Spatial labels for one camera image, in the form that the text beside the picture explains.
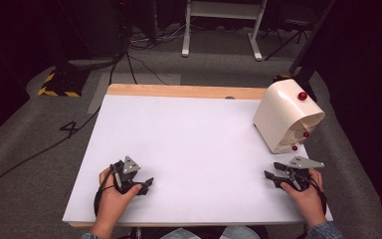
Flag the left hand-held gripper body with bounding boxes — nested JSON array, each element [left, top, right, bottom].
[[109, 155, 147, 195]]

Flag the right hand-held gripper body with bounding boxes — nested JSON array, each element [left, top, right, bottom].
[[280, 155, 325, 192]]

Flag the person's right hand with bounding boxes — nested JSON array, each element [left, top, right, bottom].
[[280, 167, 328, 229]]

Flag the person's left hand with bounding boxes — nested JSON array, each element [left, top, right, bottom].
[[97, 166, 144, 231]]

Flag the cream drawer cabinet, red knobs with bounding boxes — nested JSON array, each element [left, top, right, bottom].
[[252, 78, 326, 155]]

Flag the white table mat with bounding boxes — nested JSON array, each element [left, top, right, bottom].
[[62, 94, 333, 224]]

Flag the person's legs in jeans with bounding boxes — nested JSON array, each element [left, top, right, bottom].
[[159, 225, 263, 239]]

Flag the black yellow striped base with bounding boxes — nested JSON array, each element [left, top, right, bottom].
[[37, 67, 84, 99]]

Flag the black slanted pole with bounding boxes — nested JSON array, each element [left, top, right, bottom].
[[287, 0, 337, 103]]

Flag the black tripod stand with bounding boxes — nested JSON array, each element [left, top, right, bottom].
[[264, 13, 316, 62]]

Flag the dark equipment on stand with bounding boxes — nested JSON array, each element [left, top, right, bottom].
[[58, 0, 128, 69]]

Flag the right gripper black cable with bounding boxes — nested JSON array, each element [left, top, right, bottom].
[[302, 175, 328, 216]]

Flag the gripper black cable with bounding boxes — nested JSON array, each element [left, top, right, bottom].
[[302, 175, 328, 216], [93, 164, 120, 218]]

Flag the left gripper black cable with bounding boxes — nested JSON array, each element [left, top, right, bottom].
[[93, 164, 120, 218]]

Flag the black floor cable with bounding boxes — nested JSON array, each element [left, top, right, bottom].
[[0, 53, 137, 199]]

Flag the bundle of floor cables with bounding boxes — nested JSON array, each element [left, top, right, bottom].
[[127, 18, 193, 51]]

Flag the white metal stand frame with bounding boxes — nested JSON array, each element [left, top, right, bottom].
[[181, 0, 269, 62]]

